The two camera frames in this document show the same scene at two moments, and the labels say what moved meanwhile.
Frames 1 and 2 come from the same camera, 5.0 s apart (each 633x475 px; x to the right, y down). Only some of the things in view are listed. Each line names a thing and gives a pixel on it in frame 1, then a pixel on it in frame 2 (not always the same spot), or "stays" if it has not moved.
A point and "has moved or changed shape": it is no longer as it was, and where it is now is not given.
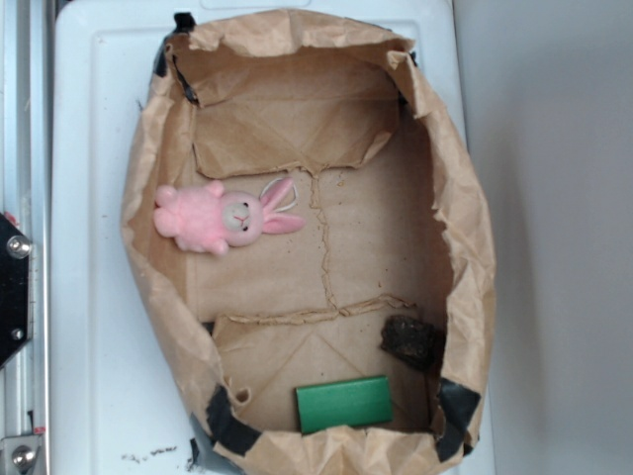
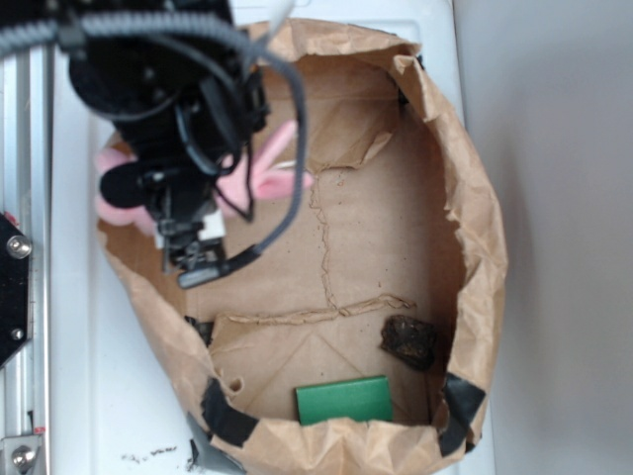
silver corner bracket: [17, 453] stays
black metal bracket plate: [16, 291] stays
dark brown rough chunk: [419, 342] stays
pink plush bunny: [206, 219] has moved or changed shape
